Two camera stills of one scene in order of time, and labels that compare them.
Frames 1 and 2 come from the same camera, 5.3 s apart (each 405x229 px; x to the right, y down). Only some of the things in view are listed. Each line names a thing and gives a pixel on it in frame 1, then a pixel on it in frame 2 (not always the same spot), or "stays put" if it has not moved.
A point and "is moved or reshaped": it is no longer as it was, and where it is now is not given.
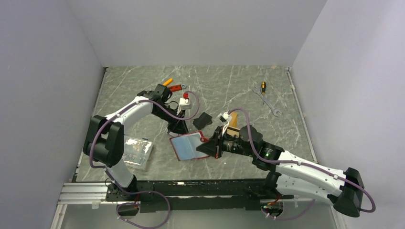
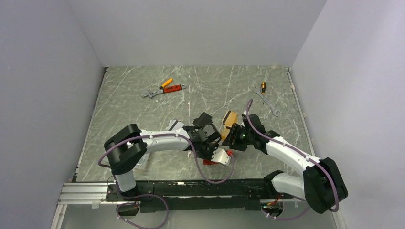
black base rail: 164,195 stays put
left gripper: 177,126 -> 214,147
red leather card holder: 185,146 is moved or reshaped
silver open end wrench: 275,111 stays put
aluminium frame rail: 80,194 stays put
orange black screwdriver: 263,86 stays put
